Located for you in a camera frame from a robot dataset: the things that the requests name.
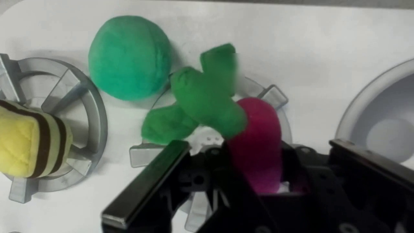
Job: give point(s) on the green round plushie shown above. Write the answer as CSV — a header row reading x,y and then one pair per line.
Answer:
x,y
129,58

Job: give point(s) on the white toy kitchen unit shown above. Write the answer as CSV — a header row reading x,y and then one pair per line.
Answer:
x,y
301,47

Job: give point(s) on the yellow brown striped plushie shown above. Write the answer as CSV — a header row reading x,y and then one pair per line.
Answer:
x,y
26,144

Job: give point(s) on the grey toy stove burner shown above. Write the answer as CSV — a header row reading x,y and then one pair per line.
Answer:
x,y
81,111
266,94

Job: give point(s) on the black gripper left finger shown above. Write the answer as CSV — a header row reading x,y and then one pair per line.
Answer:
x,y
146,181

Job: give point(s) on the grey toy sink basin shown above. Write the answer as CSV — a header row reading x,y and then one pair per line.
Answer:
x,y
385,124

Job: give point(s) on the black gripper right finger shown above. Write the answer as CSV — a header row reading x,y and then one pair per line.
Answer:
x,y
370,168

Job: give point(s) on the pink beetroot plushie green leaves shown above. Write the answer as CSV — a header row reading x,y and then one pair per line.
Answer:
x,y
256,146

